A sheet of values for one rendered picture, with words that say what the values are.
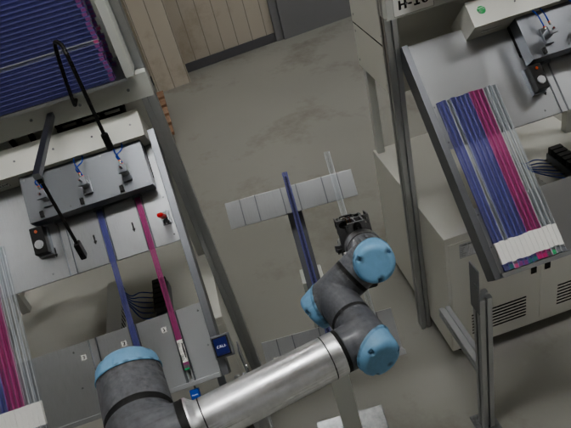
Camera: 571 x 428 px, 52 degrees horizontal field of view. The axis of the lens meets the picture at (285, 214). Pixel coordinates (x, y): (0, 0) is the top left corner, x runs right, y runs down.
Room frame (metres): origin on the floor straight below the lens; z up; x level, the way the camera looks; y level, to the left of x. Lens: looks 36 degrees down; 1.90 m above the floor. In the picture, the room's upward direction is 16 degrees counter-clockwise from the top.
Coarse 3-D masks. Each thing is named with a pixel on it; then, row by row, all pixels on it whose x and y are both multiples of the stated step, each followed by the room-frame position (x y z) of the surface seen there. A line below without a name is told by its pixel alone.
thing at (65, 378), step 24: (192, 312) 1.16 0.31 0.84; (120, 336) 1.14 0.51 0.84; (144, 336) 1.13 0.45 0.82; (168, 336) 1.12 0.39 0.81; (192, 336) 1.11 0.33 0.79; (48, 360) 1.13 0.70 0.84; (72, 360) 1.12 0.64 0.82; (96, 360) 1.11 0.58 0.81; (168, 360) 1.08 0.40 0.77; (192, 360) 1.07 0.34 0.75; (216, 360) 1.06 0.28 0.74; (48, 384) 1.08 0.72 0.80; (72, 384) 1.07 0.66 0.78; (168, 384) 1.03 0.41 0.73; (48, 408) 1.04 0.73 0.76; (72, 408) 1.03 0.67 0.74; (96, 408) 1.02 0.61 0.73
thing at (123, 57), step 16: (96, 0) 1.47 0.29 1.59; (112, 16) 1.50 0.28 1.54; (112, 32) 1.47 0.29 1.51; (128, 64) 1.47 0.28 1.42; (64, 96) 1.46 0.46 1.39; (16, 112) 1.45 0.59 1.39; (112, 288) 1.57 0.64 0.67; (160, 288) 1.48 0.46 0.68; (112, 304) 1.49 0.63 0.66; (160, 304) 1.40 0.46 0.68; (112, 320) 1.41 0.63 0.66; (240, 352) 1.06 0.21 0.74
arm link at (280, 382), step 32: (352, 320) 0.67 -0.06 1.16; (288, 352) 0.65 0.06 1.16; (320, 352) 0.63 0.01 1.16; (352, 352) 0.62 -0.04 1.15; (384, 352) 0.61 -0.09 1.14; (224, 384) 0.62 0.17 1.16; (256, 384) 0.60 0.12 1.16; (288, 384) 0.59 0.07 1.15; (320, 384) 0.60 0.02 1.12; (128, 416) 0.59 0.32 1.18; (160, 416) 0.58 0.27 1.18; (192, 416) 0.57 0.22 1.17; (224, 416) 0.57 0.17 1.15; (256, 416) 0.57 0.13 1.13
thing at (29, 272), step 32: (0, 192) 1.48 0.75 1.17; (160, 192) 1.41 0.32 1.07; (0, 224) 1.42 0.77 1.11; (96, 224) 1.37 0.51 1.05; (128, 224) 1.36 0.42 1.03; (160, 224) 1.35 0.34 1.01; (32, 256) 1.34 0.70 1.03; (64, 256) 1.32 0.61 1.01; (96, 256) 1.31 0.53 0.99; (128, 256) 1.30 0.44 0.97; (32, 288) 1.27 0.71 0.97
